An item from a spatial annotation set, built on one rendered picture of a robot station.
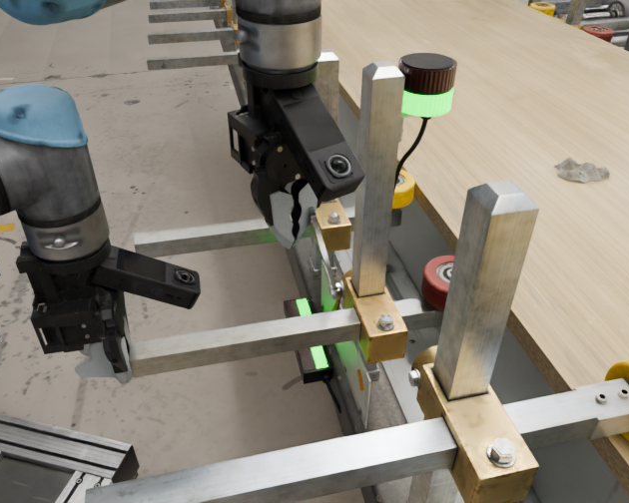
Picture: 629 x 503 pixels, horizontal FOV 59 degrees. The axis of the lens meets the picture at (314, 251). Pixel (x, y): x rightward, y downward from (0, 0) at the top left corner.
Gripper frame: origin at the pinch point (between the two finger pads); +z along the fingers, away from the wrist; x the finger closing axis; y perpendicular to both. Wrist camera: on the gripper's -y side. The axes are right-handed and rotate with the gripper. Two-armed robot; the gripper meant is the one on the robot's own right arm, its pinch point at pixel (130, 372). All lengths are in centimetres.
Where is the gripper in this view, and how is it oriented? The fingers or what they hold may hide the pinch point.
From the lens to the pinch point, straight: 73.0
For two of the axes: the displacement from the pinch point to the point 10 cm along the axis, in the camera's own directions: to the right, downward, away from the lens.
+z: -0.1, 8.0, 6.0
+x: 2.3, 5.8, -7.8
